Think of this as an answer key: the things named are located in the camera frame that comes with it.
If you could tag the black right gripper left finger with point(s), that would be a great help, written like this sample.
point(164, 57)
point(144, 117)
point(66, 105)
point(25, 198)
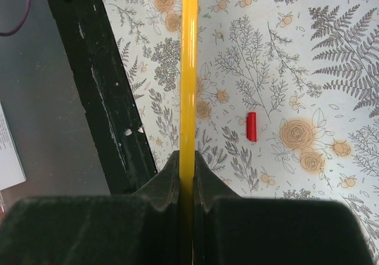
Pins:
point(141, 228)

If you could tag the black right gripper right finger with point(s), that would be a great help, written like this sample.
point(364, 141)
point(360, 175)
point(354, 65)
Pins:
point(230, 229)

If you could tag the red marker cap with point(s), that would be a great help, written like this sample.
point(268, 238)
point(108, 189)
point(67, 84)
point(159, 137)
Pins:
point(251, 127)

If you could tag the yellow framed whiteboard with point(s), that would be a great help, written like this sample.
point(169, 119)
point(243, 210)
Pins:
point(188, 95)

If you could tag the floral table mat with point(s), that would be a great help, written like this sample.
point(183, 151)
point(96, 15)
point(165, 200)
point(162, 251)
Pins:
point(308, 68)

